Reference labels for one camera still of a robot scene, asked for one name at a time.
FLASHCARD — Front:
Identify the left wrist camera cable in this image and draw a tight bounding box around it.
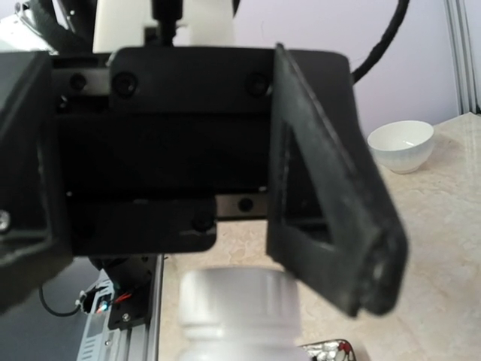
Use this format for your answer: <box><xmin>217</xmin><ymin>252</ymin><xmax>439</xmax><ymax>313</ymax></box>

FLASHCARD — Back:
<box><xmin>349</xmin><ymin>0</ymin><xmax>410</xmax><ymax>80</ymax></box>

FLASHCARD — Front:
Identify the small white pill bottle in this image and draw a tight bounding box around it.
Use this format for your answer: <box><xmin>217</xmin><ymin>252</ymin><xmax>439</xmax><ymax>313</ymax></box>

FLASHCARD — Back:
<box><xmin>177</xmin><ymin>267</ymin><xmax>309</xmax><ymax>361</ymax></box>

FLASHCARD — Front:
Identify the white ceramic bowl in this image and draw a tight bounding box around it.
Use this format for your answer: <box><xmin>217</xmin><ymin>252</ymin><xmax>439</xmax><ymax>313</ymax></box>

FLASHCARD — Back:
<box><xmin>367</xmin><ymin>120</ymin><xmax>434</xmax><ymax>174</ymax></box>

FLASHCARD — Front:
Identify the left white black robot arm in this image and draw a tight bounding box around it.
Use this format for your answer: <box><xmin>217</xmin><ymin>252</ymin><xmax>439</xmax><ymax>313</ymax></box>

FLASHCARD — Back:
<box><xmin>1</xmin><ymin>1</ymin><xmax>409</xmax><ymax>317</ymax></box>

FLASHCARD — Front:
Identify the black floral square plate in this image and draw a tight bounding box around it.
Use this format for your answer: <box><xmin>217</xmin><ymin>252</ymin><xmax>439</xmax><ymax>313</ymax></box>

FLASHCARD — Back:
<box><xmin>301</xmin><ymin>338</ymin><xmax>356</xmax><ymax>361</ymax></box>

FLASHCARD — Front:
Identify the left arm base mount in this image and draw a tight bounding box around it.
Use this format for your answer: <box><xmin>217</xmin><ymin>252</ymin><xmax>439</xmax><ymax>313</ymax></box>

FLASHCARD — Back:
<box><xmin>77</xmin><ymin>256</ymin><xmax>158</xmax><ymax>330</ymax></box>

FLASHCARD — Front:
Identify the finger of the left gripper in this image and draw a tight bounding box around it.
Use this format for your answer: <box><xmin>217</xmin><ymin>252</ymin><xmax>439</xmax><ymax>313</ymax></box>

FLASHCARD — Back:
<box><xmin>1</xmin><ymin>52</ymin><xmax>73</xmax><ymax>313</ymax></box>
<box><xmin>266</xmin><ymin>45</ymin><xmax>408</xmax><ymax>317</ymax></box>

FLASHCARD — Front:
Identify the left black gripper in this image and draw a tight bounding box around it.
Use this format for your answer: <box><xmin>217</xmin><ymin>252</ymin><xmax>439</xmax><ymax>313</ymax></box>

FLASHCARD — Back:
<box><xmin>48</xmin><ymin>45</ymin><xmax>364</xmax><ymax>272</ymax></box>

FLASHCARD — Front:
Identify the left aluminium frame post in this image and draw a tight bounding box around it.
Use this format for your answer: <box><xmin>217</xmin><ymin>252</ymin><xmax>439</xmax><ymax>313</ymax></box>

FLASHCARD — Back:
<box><xmin>443</xmin><ymin>1</ymin><xmax>480</xmax><ymax>114</ymax></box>

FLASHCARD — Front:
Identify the front aluminium rail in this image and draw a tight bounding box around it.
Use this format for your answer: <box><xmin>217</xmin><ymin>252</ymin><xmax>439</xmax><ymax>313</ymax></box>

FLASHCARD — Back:
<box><xmin>77</xmin><ymin>256</ymin><xmax>164</xmax><ymax>360</ymax></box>

